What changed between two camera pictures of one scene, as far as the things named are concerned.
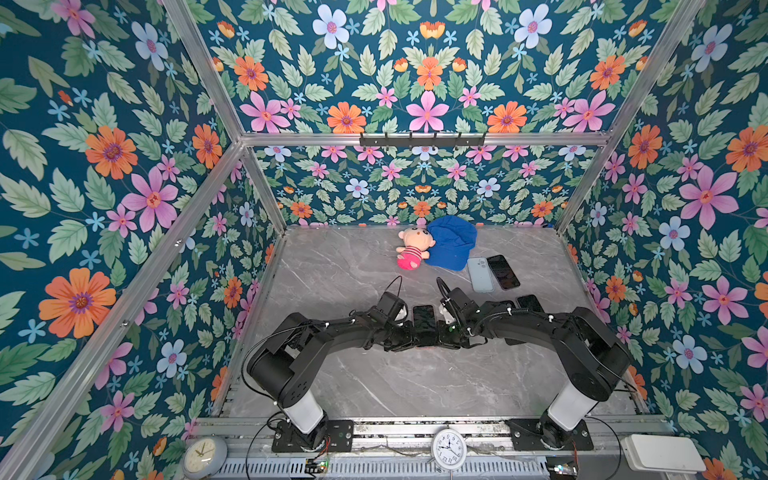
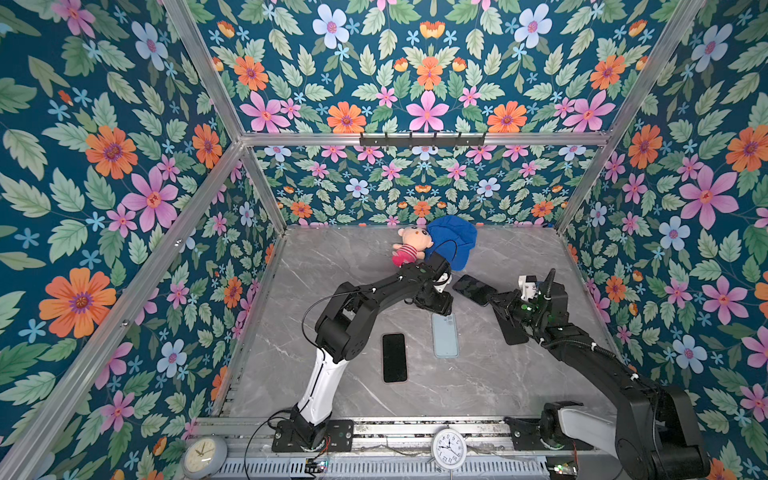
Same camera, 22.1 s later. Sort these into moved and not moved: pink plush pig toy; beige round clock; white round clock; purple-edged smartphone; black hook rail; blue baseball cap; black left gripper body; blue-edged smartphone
Moved: blue-edged smartphone; black left gripper body; purple-edged smartphone
Not moved: blue baseball cap; beige round clock; pink plush pig toy; white round clock; black hook rail
